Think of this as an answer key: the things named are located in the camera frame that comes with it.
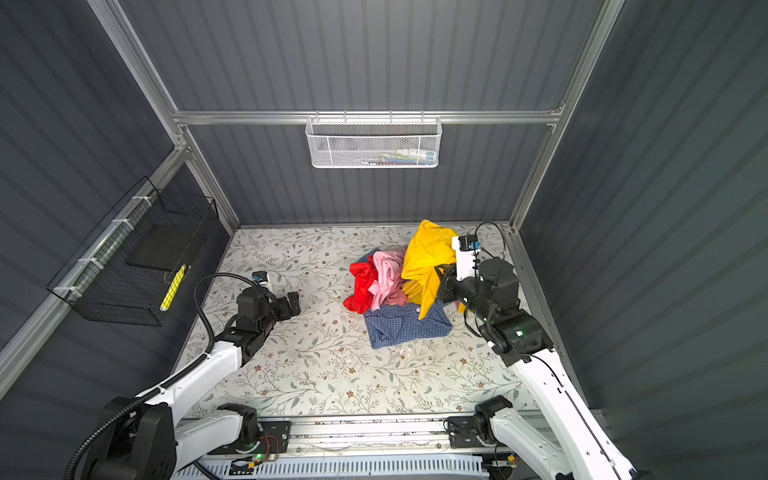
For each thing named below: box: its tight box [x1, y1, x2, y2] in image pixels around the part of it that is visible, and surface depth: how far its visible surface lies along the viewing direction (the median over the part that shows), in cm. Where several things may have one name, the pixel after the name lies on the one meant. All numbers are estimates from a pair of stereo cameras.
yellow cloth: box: [401, 220, 467, 320], surface depth 71 cm
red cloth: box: [344, 255, 379, 314], surface depth 90 cm
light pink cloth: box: [368, 248, 408, 311], surface depth 85 cm
